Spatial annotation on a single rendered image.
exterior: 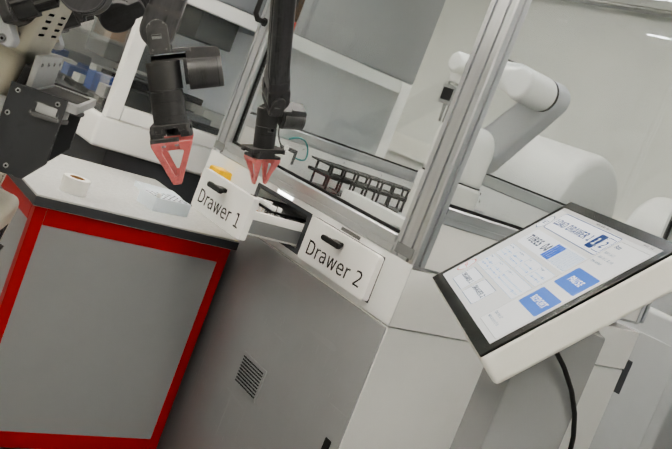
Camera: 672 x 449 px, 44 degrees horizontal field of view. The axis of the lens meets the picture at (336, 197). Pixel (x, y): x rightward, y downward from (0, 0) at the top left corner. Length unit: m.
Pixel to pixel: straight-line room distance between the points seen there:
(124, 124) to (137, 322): 0.81
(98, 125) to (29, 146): 1.29
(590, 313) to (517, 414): 0.28
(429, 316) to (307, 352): 0.33
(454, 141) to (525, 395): 0.65
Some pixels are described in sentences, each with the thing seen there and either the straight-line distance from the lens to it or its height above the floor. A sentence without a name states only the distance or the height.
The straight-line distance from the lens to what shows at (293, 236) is 2.14.
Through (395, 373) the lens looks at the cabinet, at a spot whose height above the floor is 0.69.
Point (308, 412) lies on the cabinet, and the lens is 2.02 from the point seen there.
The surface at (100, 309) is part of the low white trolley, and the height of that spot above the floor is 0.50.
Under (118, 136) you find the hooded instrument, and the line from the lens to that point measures 2.87.
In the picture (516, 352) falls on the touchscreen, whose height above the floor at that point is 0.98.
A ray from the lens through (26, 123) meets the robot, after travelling 1.56.
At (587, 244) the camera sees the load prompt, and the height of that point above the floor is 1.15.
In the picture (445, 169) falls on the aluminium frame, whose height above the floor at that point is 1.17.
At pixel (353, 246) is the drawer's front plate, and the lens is 1.95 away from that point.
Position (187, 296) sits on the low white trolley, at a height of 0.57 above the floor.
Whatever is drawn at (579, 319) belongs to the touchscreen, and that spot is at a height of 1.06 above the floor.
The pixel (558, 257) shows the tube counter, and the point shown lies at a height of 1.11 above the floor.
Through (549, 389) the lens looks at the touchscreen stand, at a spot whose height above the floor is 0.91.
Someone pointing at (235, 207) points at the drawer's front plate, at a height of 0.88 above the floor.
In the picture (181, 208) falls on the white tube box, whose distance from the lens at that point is 2.39.
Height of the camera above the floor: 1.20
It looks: 6 degrees down
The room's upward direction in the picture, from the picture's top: 21 degrees clockwise
